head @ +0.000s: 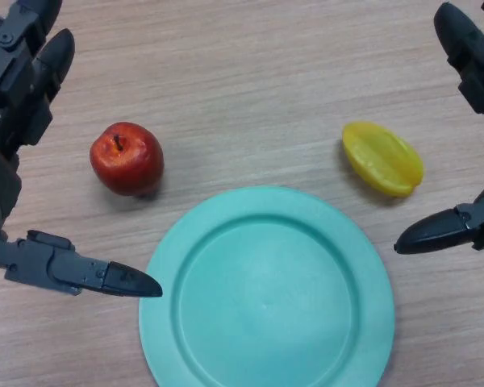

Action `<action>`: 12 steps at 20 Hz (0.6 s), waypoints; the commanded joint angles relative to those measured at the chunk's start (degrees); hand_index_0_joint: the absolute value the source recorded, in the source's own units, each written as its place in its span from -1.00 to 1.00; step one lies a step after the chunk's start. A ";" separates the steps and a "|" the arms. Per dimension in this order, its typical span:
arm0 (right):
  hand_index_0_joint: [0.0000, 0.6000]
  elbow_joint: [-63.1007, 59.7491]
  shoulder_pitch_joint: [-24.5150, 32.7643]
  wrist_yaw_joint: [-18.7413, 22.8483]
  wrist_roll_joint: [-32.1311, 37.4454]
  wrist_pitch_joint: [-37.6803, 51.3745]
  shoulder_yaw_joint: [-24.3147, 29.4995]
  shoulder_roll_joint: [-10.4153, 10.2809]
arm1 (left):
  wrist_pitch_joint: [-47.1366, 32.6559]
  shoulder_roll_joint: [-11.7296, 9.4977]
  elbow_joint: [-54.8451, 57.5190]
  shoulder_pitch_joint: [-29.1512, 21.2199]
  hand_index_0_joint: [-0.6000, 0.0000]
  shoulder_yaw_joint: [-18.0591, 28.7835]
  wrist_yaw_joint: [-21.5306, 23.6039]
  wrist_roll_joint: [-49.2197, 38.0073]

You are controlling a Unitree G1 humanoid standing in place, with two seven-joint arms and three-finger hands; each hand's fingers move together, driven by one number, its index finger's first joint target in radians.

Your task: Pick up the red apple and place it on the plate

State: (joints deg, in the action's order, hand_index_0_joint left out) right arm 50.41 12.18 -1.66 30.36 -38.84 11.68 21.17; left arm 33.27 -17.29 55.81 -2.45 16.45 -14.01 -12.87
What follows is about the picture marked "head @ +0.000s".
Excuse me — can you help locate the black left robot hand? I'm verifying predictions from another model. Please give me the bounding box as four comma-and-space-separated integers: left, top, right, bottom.
0, 0, 164, 298

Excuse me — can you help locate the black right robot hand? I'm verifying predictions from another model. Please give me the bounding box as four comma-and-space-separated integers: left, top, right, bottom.
394, 0, 484, 256

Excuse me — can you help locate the red apple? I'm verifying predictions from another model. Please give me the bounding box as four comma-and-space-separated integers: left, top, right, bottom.
89, 121, 165, 198

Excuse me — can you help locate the green round plate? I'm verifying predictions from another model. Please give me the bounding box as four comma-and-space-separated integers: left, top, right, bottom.
138, 185, 396, 387

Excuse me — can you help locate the yellow starfruit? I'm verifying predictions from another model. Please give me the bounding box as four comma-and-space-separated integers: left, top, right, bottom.
341, 120, 424, 198

